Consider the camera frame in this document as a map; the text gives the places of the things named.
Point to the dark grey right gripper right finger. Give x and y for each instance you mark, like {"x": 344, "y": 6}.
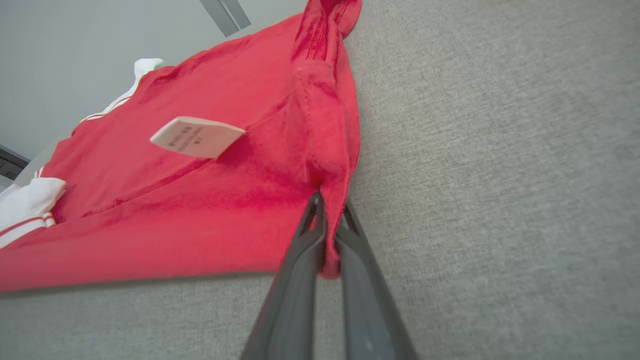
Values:
{"x": 365, "y": 300}

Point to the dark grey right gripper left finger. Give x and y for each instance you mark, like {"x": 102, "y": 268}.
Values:
{"x": 300, "y": 290}

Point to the red jersey large black letters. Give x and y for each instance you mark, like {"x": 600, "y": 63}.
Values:
{"x": 200, "y": 200}

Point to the grey partition post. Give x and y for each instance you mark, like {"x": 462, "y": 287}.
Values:
{"x": 227, "y": 15}

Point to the dark panel with grey frame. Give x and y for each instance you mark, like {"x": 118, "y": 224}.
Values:
{"x": 10, "y": 164}

